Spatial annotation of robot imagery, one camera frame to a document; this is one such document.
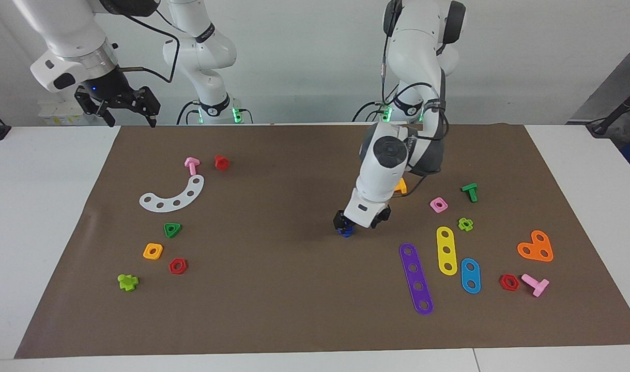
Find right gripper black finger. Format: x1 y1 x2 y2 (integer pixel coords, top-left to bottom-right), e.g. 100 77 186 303
133 85 161 128
75 84 115 128

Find large pink toy screw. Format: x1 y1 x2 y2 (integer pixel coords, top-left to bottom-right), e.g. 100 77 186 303
521 273 550 298

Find white boxes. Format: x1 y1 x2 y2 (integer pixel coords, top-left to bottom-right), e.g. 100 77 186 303
38 101 94 126

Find purple four-hole strip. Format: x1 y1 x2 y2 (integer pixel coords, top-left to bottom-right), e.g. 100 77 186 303
399 243 435 316

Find yellow three-hole strip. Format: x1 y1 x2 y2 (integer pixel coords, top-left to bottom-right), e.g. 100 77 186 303
436 226 458 276

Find brown table mat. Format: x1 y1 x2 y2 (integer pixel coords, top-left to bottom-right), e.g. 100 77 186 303
14 123 630 359

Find white curved five-hole plate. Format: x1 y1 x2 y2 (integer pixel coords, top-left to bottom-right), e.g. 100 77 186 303
139 174 205 213

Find blue two-hole strip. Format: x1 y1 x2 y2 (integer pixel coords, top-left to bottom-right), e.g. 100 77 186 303
460 258 482 295

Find orange heart-shaped plate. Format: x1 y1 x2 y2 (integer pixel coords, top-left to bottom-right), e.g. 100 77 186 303
517 230 554 262

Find black tripod stand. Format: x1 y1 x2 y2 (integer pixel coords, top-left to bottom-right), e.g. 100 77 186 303
586 83 630 138

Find black right base cables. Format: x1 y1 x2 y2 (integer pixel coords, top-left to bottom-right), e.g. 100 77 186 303
177 99 254 126

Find black base cables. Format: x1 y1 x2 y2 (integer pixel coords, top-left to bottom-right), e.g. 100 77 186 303
352 100 398 123
177 99 254 126

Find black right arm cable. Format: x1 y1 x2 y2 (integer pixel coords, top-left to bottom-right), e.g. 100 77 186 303
108 8 182 84

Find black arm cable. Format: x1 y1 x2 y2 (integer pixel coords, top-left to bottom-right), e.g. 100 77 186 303
108 8 182 84
380 0 450 193

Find black left base cables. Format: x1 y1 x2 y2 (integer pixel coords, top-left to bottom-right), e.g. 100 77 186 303
352 100 398 123

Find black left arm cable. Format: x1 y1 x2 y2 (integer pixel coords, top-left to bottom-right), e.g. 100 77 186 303
380 0 450 193

